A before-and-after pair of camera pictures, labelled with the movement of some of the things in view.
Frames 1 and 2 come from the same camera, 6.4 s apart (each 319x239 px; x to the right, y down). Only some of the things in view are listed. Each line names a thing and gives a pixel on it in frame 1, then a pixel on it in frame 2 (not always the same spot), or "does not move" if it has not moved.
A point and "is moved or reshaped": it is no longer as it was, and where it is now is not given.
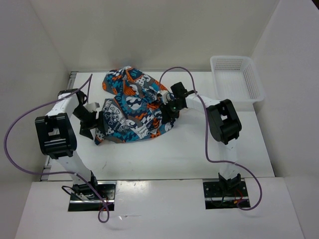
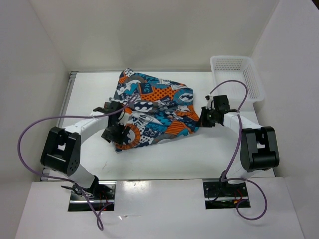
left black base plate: (105, 189) does not move
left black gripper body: (87, 119) -> (114, 133)
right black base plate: (215, 199) does not move
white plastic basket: (236, 78) does not move
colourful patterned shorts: (134, 112) is moved or reshaped
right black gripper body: (171, 109) -> (209, 119)
